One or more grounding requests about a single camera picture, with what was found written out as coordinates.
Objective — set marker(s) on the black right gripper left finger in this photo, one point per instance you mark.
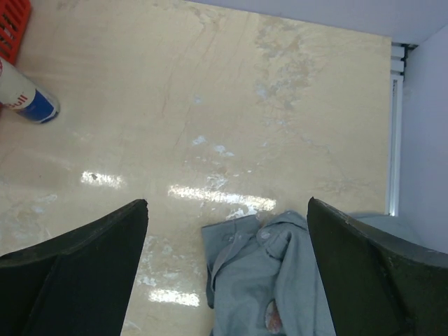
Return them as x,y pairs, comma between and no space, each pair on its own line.
78,283

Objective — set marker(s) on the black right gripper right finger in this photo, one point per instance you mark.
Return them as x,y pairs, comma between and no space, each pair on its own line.
375,282

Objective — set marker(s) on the grey button-up shirt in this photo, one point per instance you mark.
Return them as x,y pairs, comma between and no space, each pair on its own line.
262,277

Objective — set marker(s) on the Red Bull drink can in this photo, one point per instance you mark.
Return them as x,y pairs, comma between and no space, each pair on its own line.
22,96

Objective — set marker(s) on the red plastic shopping basket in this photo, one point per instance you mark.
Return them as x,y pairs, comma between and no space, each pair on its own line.
14,16

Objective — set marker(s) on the aluminium frame rail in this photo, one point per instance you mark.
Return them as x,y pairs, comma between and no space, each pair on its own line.
399,55

